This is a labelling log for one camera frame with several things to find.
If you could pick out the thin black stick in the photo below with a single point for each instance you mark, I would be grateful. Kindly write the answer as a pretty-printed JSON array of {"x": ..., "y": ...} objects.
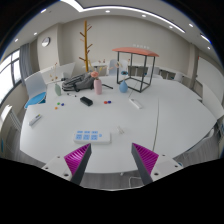
[{"x": 107, "y": 86}]

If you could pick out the dried flower stems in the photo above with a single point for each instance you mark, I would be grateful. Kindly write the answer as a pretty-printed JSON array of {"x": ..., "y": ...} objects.
[{"x": 54, "y": 76}]

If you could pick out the white remote control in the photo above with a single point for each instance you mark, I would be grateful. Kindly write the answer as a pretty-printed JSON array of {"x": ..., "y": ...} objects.
[{"x": 135, "y": 103}]

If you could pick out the pink artificial flower bouquet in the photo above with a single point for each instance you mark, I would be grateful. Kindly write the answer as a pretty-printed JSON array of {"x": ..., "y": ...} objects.
[{"x": 95, "y": 74}]

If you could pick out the black frame orange-topped stand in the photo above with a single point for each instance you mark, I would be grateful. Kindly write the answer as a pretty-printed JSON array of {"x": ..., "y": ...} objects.
[{"x": 135, "y": 50}]

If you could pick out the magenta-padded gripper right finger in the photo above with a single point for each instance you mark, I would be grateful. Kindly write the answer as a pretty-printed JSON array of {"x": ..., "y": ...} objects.
[{"x": 163, "y": 165}]

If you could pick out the blue vase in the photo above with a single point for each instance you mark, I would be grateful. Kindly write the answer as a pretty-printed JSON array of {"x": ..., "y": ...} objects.
[{"x": 123, "y": 87}]

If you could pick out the white whiteboard eraser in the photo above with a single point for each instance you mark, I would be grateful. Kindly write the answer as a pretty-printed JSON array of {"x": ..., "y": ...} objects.
[{"x": 35, "y": 119}]

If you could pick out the black and white marker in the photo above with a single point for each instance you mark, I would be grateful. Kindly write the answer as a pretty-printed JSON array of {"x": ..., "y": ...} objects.
[{"x": 71, "y": 94}]

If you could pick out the grey curtain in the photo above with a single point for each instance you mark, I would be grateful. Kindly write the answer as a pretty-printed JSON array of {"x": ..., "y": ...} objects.
[{"x": 25, "y": 63}]

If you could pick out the pink vase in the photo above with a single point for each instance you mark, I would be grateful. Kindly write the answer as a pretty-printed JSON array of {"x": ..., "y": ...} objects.
[{"x": 97, "y": 86}]

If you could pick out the round wall clock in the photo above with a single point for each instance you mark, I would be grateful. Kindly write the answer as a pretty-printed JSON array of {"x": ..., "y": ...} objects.
[{"x": 45, "y": 41}]

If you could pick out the long ceiling strip light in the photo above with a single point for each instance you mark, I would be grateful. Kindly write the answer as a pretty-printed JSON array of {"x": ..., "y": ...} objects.
[{"x": 133, "y": 10}]

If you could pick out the black rectangular box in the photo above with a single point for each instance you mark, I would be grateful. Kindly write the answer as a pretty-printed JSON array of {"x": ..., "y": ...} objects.
[{"x": 86, "y": 101}]

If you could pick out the blue artificial flower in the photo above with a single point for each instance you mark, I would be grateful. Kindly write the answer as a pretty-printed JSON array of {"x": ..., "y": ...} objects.
[{"x": 124, "y": 72}]

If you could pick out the grey backpack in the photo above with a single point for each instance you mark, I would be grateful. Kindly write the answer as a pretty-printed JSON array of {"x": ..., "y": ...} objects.
[{"x": 78, "y": 82}]

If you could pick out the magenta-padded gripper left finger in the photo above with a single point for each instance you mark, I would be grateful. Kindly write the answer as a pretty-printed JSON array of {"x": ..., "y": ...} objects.
[{"x": 58, "y": 165}]

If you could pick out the round ceiling spotlights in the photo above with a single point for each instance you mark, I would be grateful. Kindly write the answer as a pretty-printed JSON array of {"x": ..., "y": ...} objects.
[{"x": 143, "y": 15}]

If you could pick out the white blue-socket power strip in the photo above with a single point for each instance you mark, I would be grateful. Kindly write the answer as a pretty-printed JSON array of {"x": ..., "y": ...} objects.
[{"x": 91, "y": 136}]

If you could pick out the green vase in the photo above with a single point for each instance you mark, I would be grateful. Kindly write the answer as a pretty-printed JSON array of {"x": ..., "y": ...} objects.
[{"x": 58, "y": 90}]

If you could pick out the wooden coat rack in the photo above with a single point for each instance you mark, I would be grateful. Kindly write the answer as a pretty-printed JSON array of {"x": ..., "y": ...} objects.
[{"x": 86, "y": 45}]

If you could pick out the window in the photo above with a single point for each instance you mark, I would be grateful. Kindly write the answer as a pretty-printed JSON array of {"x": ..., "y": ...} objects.
[{"x": 8, "y": 76}]

